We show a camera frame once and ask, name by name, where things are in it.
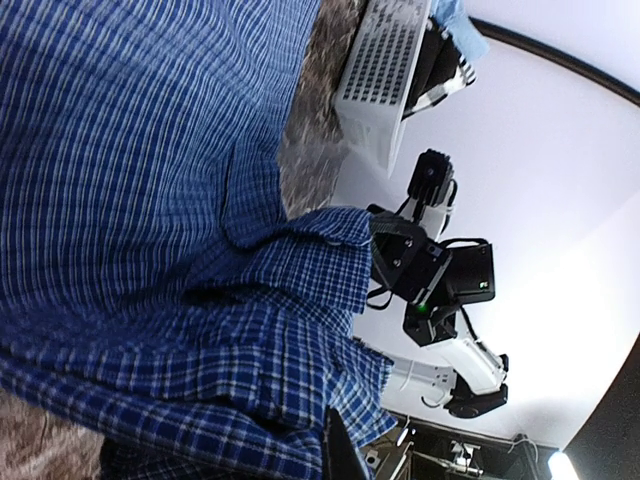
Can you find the blue checkered long sleeve shirt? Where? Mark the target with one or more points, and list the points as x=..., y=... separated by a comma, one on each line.
x=153, y=288

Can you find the black garment in basket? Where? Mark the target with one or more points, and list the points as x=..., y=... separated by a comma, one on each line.
x=437, y=59

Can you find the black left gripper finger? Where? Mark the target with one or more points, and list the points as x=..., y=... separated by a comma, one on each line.
x=341, y=460

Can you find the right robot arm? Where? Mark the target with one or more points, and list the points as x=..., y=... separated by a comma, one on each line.
x=471, y=381

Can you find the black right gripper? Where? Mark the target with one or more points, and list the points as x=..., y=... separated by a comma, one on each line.
x=412, y=273

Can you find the black white plaid shirt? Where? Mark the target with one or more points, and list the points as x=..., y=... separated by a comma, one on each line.
x=463, y=76

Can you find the light blue shirt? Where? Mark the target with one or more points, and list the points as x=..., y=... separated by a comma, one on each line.
x=452, y=15

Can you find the white plastic laundry basket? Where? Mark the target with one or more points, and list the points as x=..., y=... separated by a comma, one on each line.
x=370, y=99

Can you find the right black corner post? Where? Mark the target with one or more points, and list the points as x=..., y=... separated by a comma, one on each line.
x=559, y=58

